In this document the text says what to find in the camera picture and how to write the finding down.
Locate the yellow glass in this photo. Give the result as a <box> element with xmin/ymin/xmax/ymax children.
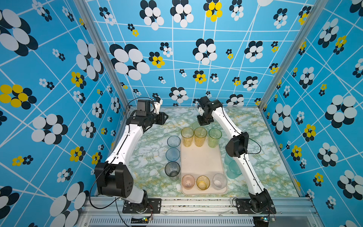
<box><xmin>181</xmin><ymin>127</ymin><xmax>194</xmax><ymax>147</ymax></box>
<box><xmin>194</xmin><ymin>127</ymin><xmax>207</xmax><ymax>147</ymax></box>

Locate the green clear glass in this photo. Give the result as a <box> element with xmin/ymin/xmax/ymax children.
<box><xmin>208</xmin><ymin>128</ymin><xmax>222</xmax><ymax>148</ymax></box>

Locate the teal clear glass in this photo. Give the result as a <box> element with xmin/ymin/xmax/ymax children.
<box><xmin>167</xmin><ymin>135</ymin><xmax>181</xmax><ymax>148</ymax></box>

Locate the blue clear glass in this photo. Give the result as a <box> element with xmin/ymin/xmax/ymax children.
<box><xmin>165</xmin><ymin>148</ymin><xmax>180</xmax><ymax>162</ymax></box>

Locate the olive clear small glass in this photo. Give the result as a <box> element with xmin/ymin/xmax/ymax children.
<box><xmin>196</xmin><ymin>176</ymin><xmax>210</xmax><ymax>190</ymax></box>

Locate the frosted white glass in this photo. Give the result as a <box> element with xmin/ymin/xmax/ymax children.
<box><xmin>212</xmin><ymin>173</ymin><xmax>227</xmax><ymax>190</ymax></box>

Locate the frosted pink glass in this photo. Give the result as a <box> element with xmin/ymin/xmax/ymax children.
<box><xmin>181</xmin><ymin>174</ymin><xmax>195</xmax><ymax>190</ymax></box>

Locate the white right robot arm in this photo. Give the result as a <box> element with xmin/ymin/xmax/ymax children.
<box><xmin>197</xmin><ymin>96</ymin><xmax>276</xmax><ymax>214</ymax></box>

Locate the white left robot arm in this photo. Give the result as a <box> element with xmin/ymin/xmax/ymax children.
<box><xmin>95</xmin><ymin>112</ymin><xmax>169</xmax><ymax>210</ymax></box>

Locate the beige rectangular tray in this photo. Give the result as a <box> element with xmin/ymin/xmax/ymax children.
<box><xmin>180</xmin><ymin>142</ymin><xmax>227</xmax><ymax>196</ymax></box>

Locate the teal glass right upper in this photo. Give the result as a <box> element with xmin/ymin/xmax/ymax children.
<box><xmin>224</xmin><ymin>154</ymin><xmax>233</xmax><ymax>166</ymax></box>

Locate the dark grey clear glass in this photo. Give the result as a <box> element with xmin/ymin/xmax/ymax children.
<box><xmin>164</xmin><ymin>161</ymin><xmax>181</xmax><ymax>181</ymax></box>

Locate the teal glass right lower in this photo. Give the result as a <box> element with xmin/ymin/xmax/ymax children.
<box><xmin>226</xmin><ymin>161</ymin><xmax>242</xmax><ymax>179</ymax></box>

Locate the green circuit board left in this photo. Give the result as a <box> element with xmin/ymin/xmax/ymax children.
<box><xmin>130</xmin><ymin>217</ymin><xmax>151</xmax><ymax>224</ymax></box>

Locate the green circuit board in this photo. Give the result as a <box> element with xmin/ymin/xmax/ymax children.
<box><xmin>253</xmin><ymin>217</ymin><xmax>269</xmax><ymax>227</ymax></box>
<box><xmin>130</xmin><ymin>217</ymin><xmax>151</xmax><ymax>224</ymax></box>

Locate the green circuit board right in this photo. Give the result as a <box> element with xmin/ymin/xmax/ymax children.
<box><xmin>253</xmin><ymin>217</ymin><xmax>269</xmax><ymax>227</ymax></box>

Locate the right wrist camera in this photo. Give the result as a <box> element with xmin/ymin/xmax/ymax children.
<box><xmin>198</xmin><ymin>96</ymin><xmax>211</xmax><ymax>115</ymax></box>

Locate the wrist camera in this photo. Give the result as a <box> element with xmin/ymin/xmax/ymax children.
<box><xmin>136</xmin><ymin>96</ymin><xmax>163</xmax><ymax>116</ymax></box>
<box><xmin>198</xmin><ymin>96</ymin><xmax>211</xmax><ymax>115</ymax></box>

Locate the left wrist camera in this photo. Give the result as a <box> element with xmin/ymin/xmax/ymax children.
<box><xmin>136</xmin><ymin>96</ymin><xmax>163</xmax><ymax>116</ymax></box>

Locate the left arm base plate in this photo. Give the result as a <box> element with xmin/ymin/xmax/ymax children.
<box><xmin>122</xmin><ymin>198</ymin><xmax>162</xmax><ymax>214</ymax></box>

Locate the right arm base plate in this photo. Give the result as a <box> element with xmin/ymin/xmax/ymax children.
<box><xmin>232</xmin><ymin>198</ymin><xmax>277</xmax><ymax>215</ymax></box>

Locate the aluminium front rail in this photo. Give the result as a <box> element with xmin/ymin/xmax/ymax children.
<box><xmin>76</xmin><ymin>197</ymin><xmax>323</xmax><ymax>227</ymax></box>

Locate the aluminium corner post left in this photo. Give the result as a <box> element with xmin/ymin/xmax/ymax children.
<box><xmin>74</xmin><ymin>0</ymin><xmax>129</xmax><ymax>113</ymax></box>

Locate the aluminium corner post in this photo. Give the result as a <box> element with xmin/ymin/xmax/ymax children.
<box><xmin>259</xmin><ymin>0</ymin><xmax>328</xmax><ymax>112</ymax></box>
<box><xmin>74</xmin><ymin>0</ymin><xmax>129</xmax><ymax>113</ymax></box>

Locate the aluminium corner post right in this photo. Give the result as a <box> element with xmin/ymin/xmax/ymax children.
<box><xmin>259</xmin><ymin>0</ymin><xmax>328</xmax><ymax>112</ymax></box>

